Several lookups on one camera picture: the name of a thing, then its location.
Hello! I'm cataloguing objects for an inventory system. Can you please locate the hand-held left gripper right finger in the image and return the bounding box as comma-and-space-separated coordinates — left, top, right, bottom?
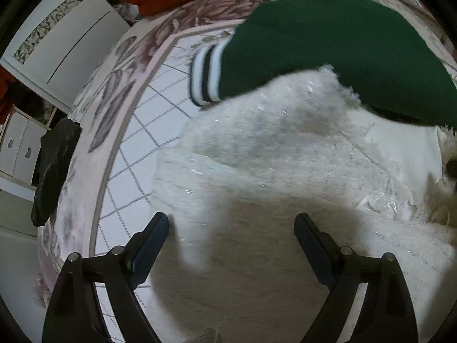
293, 212, 419, 343

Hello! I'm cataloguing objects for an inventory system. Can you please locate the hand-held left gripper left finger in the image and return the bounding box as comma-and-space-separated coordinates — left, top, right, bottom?
42, 212, 170, 343

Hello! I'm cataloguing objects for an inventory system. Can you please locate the white fuzzy sweater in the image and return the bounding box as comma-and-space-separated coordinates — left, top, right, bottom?
146, 63, 457, 343

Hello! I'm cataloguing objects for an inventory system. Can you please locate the green jacket with striped cuffs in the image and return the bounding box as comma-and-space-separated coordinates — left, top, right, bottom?
190, 0, 457, 129

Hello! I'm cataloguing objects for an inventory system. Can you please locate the black garment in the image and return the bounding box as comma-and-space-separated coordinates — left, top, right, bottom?
31, 118, 83, 227

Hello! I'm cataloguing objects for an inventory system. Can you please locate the floral patterned bedspread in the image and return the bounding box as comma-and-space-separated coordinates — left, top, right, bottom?
34, 0, 457, 343

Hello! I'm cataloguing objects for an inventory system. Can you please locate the white drawer cabinet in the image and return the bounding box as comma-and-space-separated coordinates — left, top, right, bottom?
0, 105, 58, 190

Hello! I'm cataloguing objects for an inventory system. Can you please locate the white wardrobe with patterned panel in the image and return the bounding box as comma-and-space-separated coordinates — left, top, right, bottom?
0, 0, 133, 115

